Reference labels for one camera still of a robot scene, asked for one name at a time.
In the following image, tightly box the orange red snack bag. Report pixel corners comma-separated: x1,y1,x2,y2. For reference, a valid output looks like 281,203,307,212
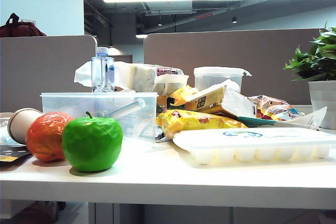
248,94,306,121

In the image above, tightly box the dark bag under table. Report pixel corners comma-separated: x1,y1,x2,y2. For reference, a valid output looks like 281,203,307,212
14,200,67,224

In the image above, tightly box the green toy apple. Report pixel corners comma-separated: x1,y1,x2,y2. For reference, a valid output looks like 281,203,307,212
61,111,124,173

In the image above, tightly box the yellow tissue pack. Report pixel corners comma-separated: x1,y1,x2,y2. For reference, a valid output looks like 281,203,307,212
184,79,259,120

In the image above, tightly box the small yellow snack bag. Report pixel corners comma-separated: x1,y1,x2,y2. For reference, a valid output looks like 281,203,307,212
166,84,200,107

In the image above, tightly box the white plastic bag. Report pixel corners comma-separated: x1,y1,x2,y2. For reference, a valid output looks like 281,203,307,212
73,60,96,88

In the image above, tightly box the clear water bottle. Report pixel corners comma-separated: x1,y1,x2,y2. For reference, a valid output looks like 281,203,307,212
91,46,116,93

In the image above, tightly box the clear wrapped cutlery pack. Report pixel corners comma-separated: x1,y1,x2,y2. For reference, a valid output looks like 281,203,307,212
0,119,26,146

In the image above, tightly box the white crumpled paper bag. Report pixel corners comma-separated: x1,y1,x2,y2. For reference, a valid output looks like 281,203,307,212
153,73,190,97

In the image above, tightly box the teal flat item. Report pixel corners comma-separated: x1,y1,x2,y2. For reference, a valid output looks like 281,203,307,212
237,115,279,128

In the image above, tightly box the round clear lidded container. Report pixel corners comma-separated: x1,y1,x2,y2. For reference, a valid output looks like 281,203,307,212
193,66,253,92

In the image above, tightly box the white plant pot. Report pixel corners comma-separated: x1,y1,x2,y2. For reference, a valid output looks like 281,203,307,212
307,80,336,130

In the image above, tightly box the brown paper cup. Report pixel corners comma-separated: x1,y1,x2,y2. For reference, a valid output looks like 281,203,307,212
7,107,44,145

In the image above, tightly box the dark red backpack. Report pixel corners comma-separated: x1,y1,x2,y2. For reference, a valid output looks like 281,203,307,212
0,12,48,38

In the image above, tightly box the grey desk partition panel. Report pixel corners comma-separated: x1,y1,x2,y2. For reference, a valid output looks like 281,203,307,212
0,34,99,113
143,27,327,105

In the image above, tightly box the black printed packet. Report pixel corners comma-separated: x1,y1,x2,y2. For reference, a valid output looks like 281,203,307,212
0,144,33,166

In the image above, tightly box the transparent plastic storage box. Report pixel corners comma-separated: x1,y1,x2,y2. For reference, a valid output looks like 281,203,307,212
39,92,159,144

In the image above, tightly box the yellow noodle bag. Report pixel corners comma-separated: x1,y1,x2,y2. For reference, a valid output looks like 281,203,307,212
156,109,249,140

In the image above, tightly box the red-orange toy tomato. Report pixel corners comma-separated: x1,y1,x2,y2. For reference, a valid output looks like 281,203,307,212
25,111,75,163

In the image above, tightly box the white paper sheet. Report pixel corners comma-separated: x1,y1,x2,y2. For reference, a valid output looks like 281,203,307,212
275,106,329,132

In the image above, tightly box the white ice cube tray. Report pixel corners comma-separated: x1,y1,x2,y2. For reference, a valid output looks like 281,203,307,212
172,126,336,167

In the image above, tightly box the white yellow plastic package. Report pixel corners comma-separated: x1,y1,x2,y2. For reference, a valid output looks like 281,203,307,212
113,61,185,96

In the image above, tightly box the green leafy plant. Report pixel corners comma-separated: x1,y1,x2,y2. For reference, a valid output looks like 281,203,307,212
282,20,336,82

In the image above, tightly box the silver foil packet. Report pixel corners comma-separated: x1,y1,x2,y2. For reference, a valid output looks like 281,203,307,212
154,124,174,143

